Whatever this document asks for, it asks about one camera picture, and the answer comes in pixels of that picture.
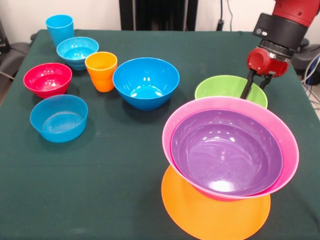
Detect purple bowl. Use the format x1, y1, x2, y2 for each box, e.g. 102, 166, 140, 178
170, 108, 284, 197

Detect blue cup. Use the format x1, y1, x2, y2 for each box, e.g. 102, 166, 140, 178
45, 14, 75, 48

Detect translucent blue bowl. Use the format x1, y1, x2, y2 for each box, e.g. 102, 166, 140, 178
29, 94, 89, 144

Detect small crimson bowl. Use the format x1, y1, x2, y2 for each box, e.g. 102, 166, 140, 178
22, 62, 73, 99

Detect dark green tablecloth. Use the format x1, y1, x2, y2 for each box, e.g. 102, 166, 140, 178
0, 29, 320, 240

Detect green bowl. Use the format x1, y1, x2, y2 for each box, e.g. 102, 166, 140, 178
194, 74, 269, 109

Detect orange cup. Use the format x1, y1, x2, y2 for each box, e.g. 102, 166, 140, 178
84, 51, 118, 93

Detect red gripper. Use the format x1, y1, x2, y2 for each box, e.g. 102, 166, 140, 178
240, 47, 290, 100

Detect large orange bowl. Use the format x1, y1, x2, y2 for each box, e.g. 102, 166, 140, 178
161, 164, 272, 240

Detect large pink bowl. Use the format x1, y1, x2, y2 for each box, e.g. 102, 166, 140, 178
161, 96, 300, 202

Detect small ribbed cyan bowl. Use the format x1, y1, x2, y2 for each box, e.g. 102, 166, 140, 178
56, 36, 100, 71

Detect black hanging cable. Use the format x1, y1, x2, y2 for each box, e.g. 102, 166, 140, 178
216, 0, 235, 32

